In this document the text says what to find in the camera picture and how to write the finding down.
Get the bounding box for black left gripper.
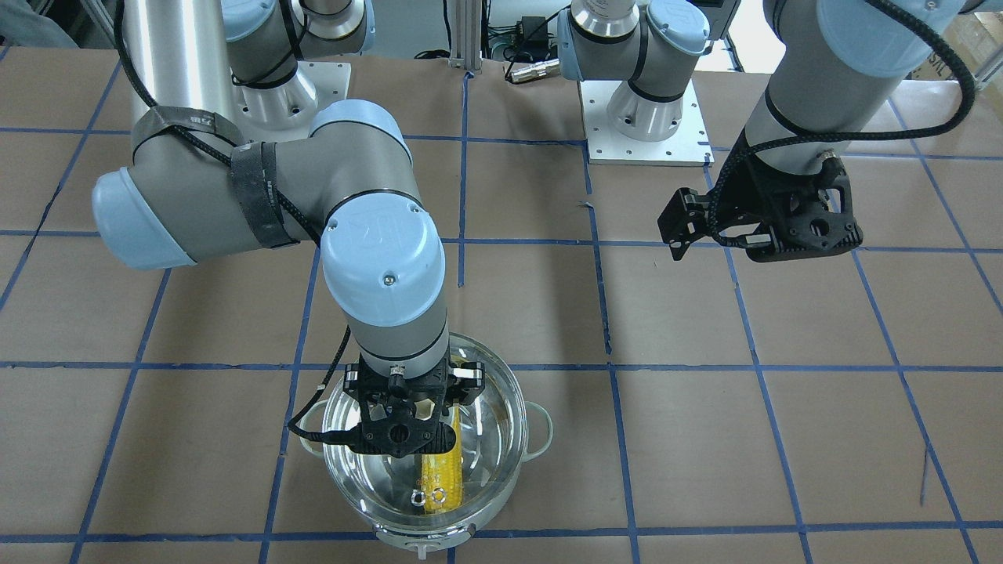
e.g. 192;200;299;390
657;133;864;262

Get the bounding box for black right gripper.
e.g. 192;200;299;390
342;358;486;458

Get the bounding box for yellow corn cob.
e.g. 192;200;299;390
418;407;465;515

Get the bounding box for glass pot lid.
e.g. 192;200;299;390
321;333;527;526

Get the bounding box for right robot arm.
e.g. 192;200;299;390
91;1;484;457

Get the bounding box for brown paper table mat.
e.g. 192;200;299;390
1;48;1002;563

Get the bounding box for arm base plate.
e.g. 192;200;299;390
232;61;352;142
579;80;714;167

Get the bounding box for aluminium frame post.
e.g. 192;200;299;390
447;1;487;75

